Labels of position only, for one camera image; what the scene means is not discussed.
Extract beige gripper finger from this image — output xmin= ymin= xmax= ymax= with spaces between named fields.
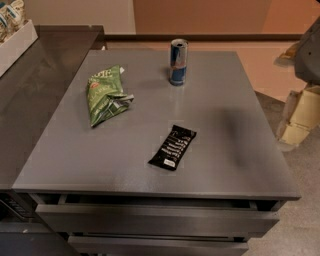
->
xmin=279 ymin=124 xmax=310 ymax=145
xmin=276 ymin=91 xmax=299 ymax=138

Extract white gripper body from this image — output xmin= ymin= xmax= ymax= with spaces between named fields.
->
xmin=290 ymin=86 xmax=320 ymax=129

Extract blue silver Red Bull can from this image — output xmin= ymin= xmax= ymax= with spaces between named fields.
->
xmin=169 ymin=39 xmax=188 ymax=86

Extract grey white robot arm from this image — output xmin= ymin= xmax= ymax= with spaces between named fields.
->
xmin=276 ymin=17 xmax=320 ymax=147

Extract black snack bar wrapper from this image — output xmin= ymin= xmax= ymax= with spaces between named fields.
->
xmin=148 ymin=125 xmax=197 ymax=171

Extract upper grey drawer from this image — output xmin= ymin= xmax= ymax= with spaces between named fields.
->
xmin=36 ymin=204 xmax=279 ymax=237

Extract grey drawer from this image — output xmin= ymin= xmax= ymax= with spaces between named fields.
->
xmin=68 ymin=236 xmax=248 ymax=256
xmin=36 ymin=204 xmax=279 ymax=237

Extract grey drawer cabinet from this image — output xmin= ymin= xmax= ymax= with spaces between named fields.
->
xmin=14 ymin=50 xmax=299 ymax=245

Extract green chip bag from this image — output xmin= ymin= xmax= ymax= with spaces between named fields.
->
xmin=86 ymin=65 xmax=134 ymax=127

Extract lower grey drawer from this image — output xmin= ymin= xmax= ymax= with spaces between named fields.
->
xmin=68 ymin=236 xmax=248 ymax=256

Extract dark side counter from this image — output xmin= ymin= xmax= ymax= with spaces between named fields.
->
xmin=0 ymin=25 xmax=104 ymax=191

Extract white snack tray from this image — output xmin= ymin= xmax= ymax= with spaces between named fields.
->
xmin=0 ymin=20 xmax=38 ymax=77

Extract snack packets in tray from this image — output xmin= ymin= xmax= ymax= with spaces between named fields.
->
xmin=0 ymin=0 xmax=27 ymax=43

